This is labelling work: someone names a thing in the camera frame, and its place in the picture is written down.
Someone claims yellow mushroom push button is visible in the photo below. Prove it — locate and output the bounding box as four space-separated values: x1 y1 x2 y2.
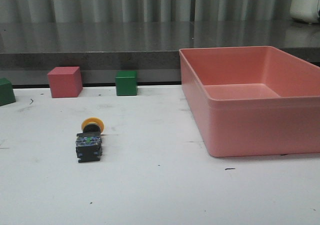
75 117 105 163

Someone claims green cube block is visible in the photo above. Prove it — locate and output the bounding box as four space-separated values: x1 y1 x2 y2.
115 70 138 96

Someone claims dark grey counter shelf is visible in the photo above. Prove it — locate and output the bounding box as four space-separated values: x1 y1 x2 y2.
0 20 320 88

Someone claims pink plastic bin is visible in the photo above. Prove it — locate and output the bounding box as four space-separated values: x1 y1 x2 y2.
179 46 320 157

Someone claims pink cube block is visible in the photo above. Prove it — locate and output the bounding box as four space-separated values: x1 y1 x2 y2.
47 66 83 98

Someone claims green block at left edge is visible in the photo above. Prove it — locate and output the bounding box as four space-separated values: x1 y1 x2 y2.
0 77 16 106

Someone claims grey pleated curtain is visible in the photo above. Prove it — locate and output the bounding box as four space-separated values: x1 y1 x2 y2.
0 0 292 23

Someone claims white appliance in background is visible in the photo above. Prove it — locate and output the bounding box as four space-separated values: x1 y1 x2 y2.
289 0 320 24

